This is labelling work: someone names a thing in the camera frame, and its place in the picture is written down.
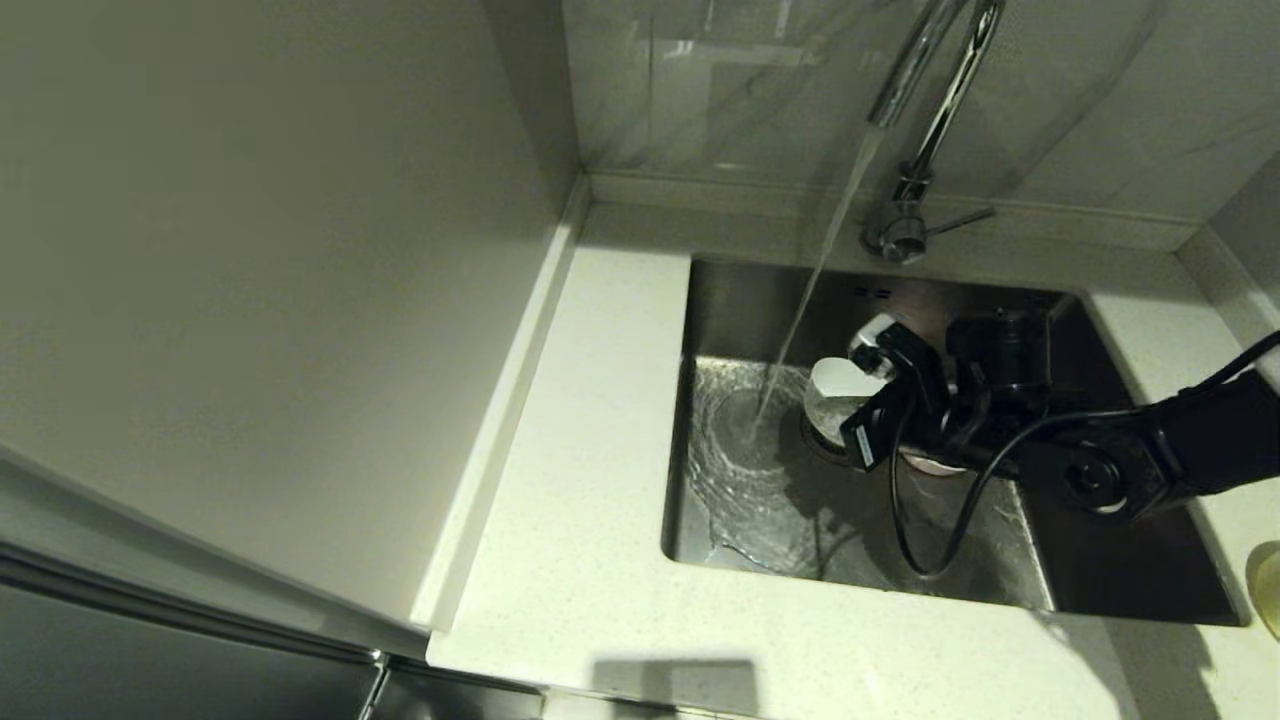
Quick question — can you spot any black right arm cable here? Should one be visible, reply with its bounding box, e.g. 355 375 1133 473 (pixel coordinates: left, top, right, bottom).
888 330 1280 582

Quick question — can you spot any yellow plastic bowl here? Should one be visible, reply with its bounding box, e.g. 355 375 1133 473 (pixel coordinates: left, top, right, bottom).
1245 540 1280 641

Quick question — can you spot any grey tall cabinet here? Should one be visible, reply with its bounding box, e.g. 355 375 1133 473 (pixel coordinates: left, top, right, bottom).
0 0 583 720

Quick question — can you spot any pink plastic bowl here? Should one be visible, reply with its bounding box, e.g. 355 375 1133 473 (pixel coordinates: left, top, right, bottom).
898 452 969 478

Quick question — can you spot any stainless steel sink basin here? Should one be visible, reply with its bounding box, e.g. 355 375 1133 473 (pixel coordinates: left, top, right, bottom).
660 255 1251 629

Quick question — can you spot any chrome gooseneck faucet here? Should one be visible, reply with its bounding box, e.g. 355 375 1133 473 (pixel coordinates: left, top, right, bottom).
862 0 1006 266

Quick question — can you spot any round metal drain strainer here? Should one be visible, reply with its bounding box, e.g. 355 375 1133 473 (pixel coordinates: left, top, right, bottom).
798 412 853 467

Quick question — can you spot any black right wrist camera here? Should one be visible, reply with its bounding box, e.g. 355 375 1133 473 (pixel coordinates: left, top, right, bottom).
948 308 1053 393

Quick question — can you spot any white plastic bowl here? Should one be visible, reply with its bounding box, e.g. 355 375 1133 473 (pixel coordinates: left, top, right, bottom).
805 357 891 448

